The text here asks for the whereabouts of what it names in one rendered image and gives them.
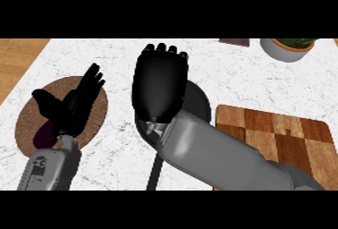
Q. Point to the white potted plant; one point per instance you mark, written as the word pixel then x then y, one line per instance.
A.
pixel 288 47

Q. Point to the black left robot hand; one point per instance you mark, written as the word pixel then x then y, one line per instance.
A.
pixel 74 107

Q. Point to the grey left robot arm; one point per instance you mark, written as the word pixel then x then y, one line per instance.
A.
pixel 51 167

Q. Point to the round brown placemat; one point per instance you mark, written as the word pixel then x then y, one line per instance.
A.
pixel 40 119

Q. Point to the checkered wooden cutting board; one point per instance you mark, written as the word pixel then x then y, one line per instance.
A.
pixel 281 134

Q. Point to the dark brown flat object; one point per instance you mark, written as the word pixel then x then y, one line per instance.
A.
pixel 235 41

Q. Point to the black frying pan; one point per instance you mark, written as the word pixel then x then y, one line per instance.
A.
pixel 197 103

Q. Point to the dark purple eggplant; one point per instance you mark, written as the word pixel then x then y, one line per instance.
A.
pixel 43 137

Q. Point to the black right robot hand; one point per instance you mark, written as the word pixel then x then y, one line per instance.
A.
pixel 160 86

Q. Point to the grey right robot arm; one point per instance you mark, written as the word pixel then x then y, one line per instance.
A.
pixel 220 155

